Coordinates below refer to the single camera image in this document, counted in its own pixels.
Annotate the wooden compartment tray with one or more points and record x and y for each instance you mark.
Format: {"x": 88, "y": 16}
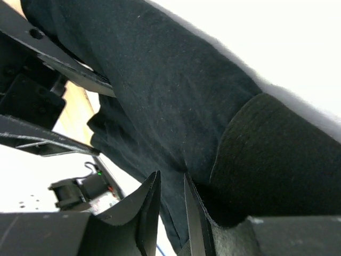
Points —
{"x": 81, "y": 106}

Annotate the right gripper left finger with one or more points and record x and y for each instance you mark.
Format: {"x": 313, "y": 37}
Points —
{"x": 128, "y": 228}

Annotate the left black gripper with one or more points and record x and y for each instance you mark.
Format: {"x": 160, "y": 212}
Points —
{"x": 32, "y": 92}

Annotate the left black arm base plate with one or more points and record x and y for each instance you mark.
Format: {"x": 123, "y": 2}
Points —
{"x": 95, "y": 192}

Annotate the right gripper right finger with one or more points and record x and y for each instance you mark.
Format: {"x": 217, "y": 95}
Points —
{"x": 215, "y": 230}

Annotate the black underwear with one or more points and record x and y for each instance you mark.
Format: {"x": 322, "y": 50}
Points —
{"x": 181, "y": 107}

